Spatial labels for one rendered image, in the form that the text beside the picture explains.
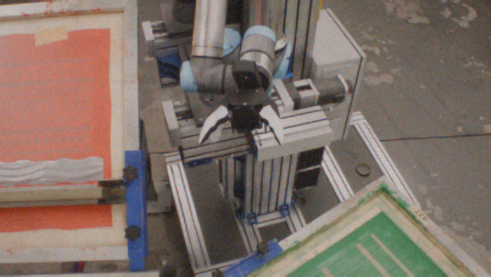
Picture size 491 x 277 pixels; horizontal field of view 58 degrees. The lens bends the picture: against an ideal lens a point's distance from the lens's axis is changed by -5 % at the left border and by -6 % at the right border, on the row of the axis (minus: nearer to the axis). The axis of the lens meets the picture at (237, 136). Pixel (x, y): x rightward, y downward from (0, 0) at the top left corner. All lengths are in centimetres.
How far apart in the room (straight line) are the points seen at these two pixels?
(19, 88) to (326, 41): 111
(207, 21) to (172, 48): 81
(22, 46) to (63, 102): 24
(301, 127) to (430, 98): 220
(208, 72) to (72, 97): 51
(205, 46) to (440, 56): 316
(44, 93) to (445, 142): 263
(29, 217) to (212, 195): 131
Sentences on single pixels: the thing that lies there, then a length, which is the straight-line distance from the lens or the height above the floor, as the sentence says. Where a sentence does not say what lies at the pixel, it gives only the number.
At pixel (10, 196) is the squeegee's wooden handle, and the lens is 137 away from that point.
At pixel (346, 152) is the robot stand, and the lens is 280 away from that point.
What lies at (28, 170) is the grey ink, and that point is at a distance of 146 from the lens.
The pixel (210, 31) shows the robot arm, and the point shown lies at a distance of 112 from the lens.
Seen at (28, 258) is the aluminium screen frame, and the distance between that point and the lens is 142.
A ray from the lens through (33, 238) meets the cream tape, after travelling 145.
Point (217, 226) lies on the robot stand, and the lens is 245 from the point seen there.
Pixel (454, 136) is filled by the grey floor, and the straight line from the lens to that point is 345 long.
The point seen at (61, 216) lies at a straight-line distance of 142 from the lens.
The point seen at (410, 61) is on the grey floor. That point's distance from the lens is 393.
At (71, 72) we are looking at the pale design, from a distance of 148.
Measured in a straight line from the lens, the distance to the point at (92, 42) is 150.
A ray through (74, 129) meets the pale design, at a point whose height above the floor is 131.
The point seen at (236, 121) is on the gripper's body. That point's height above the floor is 164.
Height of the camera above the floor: 231
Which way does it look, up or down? 48 degrees down
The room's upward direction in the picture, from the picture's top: straight up
